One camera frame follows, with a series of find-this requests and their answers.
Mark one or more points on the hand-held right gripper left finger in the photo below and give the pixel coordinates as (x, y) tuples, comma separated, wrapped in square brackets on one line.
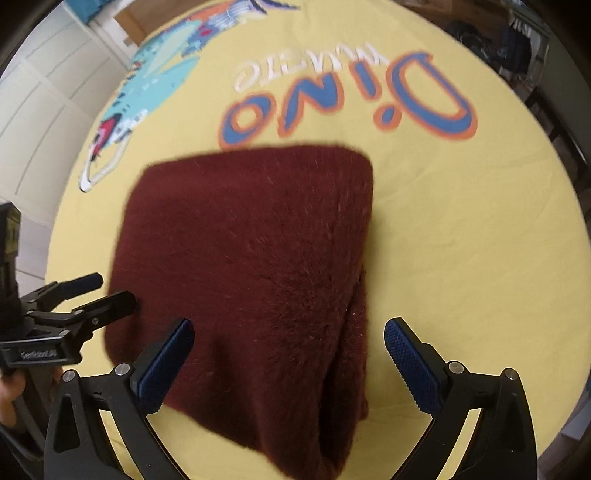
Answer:
[(161, 364)]

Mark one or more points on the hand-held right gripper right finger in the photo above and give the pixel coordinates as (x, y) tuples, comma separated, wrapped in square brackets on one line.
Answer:
[(415, 364)]

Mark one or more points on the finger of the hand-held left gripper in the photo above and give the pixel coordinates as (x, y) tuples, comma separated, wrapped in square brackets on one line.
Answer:
[(69, 288), (111, 307)]

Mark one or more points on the maroon fuzzy sweater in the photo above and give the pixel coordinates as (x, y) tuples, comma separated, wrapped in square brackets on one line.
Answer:
[(254, 277)]

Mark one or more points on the person's left hand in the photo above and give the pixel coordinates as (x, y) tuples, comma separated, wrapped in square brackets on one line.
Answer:
[(10, 397)]

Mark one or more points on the yellow printed blanket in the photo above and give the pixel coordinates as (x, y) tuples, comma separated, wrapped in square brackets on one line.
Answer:
[(461, 230)]

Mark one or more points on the white panelled cabinet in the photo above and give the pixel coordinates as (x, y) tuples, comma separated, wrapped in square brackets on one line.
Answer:
[(41, 106)]

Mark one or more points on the brown wooden board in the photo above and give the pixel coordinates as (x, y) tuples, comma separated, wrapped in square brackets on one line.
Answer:
[(143, 23)]

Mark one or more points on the teal cloth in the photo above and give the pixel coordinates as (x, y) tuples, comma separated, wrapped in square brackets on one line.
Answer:
[(99, 9)]

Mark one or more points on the grey upholstered wooden chair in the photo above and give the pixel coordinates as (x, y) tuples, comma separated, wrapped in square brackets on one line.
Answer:
[(570, 74)]

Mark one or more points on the black bag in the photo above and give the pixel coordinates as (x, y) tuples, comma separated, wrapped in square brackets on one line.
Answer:
[(473, 39)]

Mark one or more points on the navy tote bag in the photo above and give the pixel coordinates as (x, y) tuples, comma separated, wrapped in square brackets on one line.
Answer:
[(515, 46)]

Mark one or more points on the wooden cabinet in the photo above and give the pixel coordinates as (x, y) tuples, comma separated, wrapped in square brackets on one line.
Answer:
[(452, 9)]

